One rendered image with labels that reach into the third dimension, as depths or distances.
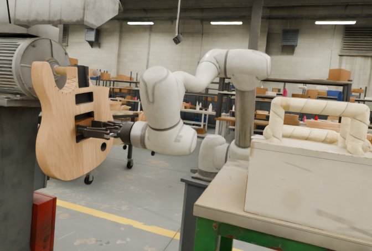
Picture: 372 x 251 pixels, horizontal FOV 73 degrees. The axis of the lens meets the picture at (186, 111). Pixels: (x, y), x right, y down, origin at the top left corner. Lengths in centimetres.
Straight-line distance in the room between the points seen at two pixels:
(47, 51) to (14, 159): 49
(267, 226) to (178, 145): 32
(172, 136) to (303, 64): 1138
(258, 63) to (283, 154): 61
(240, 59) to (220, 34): 1132
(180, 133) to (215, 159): 80
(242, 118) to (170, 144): 64
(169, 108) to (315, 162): 38
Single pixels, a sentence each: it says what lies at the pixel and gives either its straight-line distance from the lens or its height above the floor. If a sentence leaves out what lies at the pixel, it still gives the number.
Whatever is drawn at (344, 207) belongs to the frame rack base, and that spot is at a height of 99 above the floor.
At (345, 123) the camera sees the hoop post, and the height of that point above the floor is 116.
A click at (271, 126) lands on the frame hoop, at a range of 62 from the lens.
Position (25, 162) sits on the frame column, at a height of 83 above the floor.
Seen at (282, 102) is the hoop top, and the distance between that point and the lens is 62.
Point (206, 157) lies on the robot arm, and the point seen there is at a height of 85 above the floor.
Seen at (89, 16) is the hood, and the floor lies 142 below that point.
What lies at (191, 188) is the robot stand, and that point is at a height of 65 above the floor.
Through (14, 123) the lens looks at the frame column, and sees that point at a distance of 129.
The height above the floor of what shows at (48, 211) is 56.
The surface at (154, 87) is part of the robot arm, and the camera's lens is 66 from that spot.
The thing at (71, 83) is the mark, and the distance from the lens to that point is 94.
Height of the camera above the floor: 119
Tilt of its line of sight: 3 degrees down
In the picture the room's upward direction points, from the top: 5 degrees clockwise
